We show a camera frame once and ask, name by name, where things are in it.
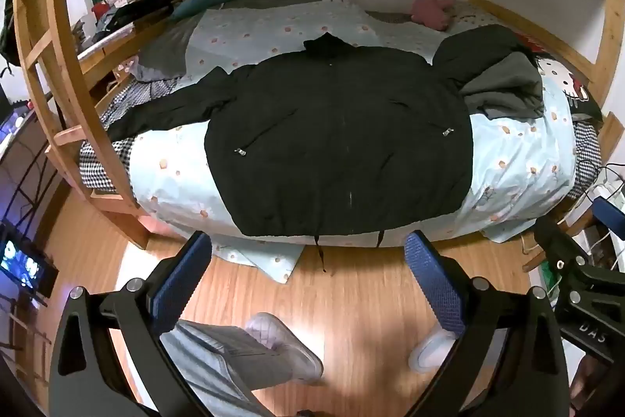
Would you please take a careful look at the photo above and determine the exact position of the person's white shoe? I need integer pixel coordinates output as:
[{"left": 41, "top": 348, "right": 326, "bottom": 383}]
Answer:
[
  {"left": 243, "top": 312, "right": 325, "bottom": 387},
  {"left": 407, "top": 328, "right": 461, "bottom": 375}
]

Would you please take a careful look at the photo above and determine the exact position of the person's white left shoe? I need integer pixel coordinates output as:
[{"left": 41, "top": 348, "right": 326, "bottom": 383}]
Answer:
[{"left": 243, "top": 312, "right": 325, "bottom": 387}]

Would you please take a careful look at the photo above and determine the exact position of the black metal rack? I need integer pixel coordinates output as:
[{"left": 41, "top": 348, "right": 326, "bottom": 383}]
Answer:
[{"left": 0, "top": 104, "right": 66, "bottom": 252}]

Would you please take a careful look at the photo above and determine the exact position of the white power strip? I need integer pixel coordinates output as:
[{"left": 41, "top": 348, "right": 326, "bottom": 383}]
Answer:
[{"left": 582, "top": 179, "right": 625, "bottom": 204}]

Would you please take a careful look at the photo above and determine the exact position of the Hello Kitty cushion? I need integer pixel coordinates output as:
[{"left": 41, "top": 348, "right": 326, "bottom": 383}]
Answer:
[{"left": 518, "top": 31, "right": 605, "bottom": 123}]

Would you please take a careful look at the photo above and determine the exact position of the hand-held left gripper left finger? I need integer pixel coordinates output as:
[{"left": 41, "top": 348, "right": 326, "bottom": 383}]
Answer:
[{"left": 48, "top": 230, "right": 255, "bottom": 417}]

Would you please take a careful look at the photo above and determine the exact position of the person's white right shoe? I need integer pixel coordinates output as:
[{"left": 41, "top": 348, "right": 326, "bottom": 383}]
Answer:
[{"left": 407, "top": 328, "right": 461, "bottom": 375}]

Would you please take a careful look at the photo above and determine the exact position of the lit monitor screen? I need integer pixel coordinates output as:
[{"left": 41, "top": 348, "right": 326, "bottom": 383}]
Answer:
[{"left": 0, "top": 226, "right": 60, "bottom": 297}]

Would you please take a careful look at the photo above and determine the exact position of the black zip jacket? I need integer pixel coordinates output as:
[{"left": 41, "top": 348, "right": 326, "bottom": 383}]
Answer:
[{"left": 105, "top": 32, "right": 475, "bottom": 274}]

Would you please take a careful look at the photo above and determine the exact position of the pink plush toy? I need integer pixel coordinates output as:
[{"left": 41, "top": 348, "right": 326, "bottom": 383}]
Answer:
[{"left": 409, "top": 0, "right": 458, "bottom": 32}]

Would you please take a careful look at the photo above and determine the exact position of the wooden bunk bed frame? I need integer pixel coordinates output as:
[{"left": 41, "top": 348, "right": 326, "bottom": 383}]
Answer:
[{"left": 12, "top": 0, "right": 625, "bottom": 252}]

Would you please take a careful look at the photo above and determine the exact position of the daisy print duvet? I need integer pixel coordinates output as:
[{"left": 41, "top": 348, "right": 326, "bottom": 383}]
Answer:
[{"left": 132, "top": 0, "right": 580, "bottom": 285}]

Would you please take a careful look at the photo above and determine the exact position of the pile of dark clothes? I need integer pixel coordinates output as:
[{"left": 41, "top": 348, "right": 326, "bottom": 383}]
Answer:
[{"left": 95, "top": 0, "right": 177, "bottom": 38}]

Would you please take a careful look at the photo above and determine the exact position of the black white checkered sheet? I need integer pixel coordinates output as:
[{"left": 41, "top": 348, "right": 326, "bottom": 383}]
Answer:
[{"left": 79, "top": 79, "right": 182, "bottom": 194}]

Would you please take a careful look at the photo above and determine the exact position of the person's jeans leg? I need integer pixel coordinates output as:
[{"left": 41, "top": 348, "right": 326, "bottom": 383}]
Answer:
[{"left": 159, "top": 319, "right": 295, "bottom": 417}]

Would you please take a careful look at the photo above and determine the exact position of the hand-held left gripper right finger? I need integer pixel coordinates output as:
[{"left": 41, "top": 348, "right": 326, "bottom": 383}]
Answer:
[{"left": 403, "top": 229, "right": 572, "bottom": 417}]

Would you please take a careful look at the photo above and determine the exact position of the grey striped cloth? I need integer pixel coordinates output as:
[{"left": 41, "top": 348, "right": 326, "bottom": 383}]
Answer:
[{"left": 364, "top": 8, "right": 413, "bottom": 26}]

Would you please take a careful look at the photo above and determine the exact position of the dark coat with grey lining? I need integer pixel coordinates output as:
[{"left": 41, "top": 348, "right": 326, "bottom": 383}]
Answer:
[{"left": 432, "top": 26, "right": 546, "bottom": 121}]

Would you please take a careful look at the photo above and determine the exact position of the grey blanket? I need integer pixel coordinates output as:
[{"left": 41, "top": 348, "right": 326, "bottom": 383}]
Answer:
[{"left": 138, "top": 0, "right": 325, "bottom": 82}]

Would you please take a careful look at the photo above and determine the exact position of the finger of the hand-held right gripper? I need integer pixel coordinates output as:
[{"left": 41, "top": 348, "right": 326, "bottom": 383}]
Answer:
[
  {"left": 592, "top": 196, "right": 625, "bottom": 274},
  {"left": 534, "top": 216, "right": 594, "bottom": 283}
]

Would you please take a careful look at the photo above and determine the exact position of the wooden desk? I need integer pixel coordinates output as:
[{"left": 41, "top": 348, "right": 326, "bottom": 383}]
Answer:
[{"left": 75, "top": 20, "right": 147, "bottom": 78}]

